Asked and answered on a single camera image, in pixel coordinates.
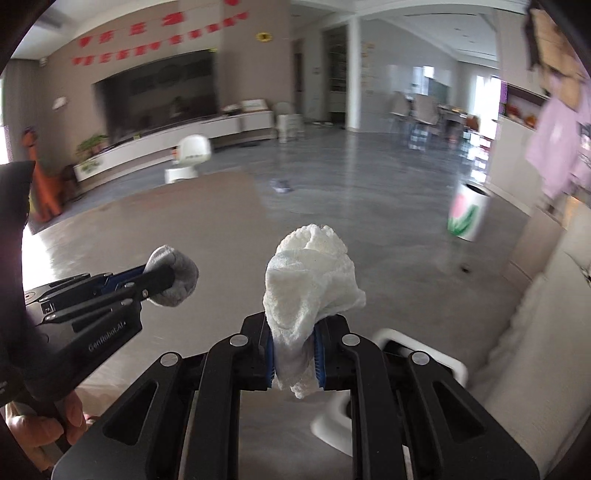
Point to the wall shelf unit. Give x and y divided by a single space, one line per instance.
336 69

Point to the white sign board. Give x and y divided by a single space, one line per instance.
254 106

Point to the white paper towel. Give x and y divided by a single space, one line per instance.
309 277

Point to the sunflower wall decoration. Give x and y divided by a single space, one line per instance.
263 36

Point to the bottled water pack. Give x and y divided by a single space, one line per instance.
418 139

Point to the small white plastic chair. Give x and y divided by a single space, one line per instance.
288 124

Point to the small bluish floor scrap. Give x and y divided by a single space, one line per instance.
280 186

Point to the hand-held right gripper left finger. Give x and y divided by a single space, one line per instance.
271 360

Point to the potted plant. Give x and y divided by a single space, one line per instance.
85 150
100 142

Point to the brown hanging garment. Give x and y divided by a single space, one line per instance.
554 41

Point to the white television cabinet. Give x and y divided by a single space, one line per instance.
138 147

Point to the white cloud wall decoration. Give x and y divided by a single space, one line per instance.
60 102

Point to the large black television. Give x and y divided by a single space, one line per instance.
157 92

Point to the person's left hand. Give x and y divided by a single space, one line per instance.
37 434

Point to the white tulip print bin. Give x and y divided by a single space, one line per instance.
475 217

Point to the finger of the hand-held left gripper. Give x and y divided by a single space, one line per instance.
115 280
159 279

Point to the orange dinosaur toy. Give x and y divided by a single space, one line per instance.
46 189

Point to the grey sock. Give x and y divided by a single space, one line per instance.
185 277

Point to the white sofa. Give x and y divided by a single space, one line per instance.
554 323

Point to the small dark floor scrap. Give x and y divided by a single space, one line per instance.
465 268

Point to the dining table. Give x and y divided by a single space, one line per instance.
455 113

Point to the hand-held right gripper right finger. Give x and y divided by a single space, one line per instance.
320 364

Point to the beige sideboard cabinet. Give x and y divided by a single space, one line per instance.
517 152

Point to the pink hanging garment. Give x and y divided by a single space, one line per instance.
554 143

